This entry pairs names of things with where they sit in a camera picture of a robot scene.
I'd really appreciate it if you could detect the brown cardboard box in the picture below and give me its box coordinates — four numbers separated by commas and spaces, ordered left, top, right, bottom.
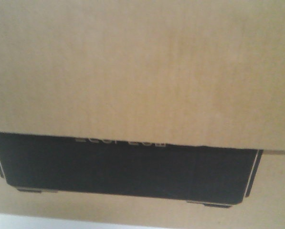
0, 0, 285, 217

